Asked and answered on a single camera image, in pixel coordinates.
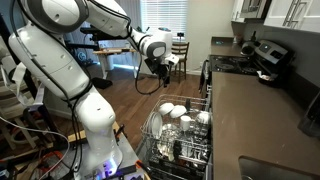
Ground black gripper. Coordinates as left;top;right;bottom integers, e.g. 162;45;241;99
144;57;172;89

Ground metal robot base table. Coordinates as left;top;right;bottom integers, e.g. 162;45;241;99
58;124;151;180

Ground large white bowl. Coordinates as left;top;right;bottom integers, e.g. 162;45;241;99
157;102;175;117

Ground wooden chair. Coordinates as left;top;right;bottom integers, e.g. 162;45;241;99
169;41;190;84

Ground white cup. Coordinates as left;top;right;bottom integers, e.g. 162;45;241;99
179;115;193;132

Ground clear glass bowl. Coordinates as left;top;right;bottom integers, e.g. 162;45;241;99
161;123;181;138

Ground clear glass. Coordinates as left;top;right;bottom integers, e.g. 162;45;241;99
195;111;212;126

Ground white desk wooden top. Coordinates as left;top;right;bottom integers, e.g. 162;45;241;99
92;46;138;81

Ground white window blinds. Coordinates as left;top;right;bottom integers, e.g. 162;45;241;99
139;0;189;43

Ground black stainless stove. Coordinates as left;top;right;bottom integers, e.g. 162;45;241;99
199;39;295;89

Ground black and orange clamp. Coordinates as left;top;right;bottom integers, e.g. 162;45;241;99
134;159;152;175
113;123;127;145

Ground dark kettle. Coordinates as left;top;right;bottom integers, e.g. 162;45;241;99
239;40;258;57

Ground dark glass bottle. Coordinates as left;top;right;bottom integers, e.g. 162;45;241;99
250;30;259;43

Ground narrow white cabinet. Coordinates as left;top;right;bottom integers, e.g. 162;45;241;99
230;0;247;24

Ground small dark dish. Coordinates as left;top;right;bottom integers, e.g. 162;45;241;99
256;70;280;85

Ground stainless microwave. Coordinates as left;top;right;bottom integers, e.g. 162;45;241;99
239;0;273;20

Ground white upper cabinet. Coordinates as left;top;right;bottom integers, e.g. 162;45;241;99
263;0;320;34

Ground kitchen sink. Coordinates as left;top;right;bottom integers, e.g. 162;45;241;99
238;155;320;180

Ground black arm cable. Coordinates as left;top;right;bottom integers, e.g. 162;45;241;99
11;0;166;173

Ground wire dishwasher rack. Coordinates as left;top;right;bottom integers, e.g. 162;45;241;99
139;94;213;168

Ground black metal frame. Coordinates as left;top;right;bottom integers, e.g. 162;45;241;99
0;13;68;154

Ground orange cable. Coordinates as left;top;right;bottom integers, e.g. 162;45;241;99
36;151;64;174

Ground silver cabinet handle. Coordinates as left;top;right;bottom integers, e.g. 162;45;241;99
282;0;298;28
289;0;310;29

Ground white cable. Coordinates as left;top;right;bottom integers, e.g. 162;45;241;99
0;116;71;180

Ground white strap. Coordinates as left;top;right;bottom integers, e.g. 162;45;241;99
0;61;46;108

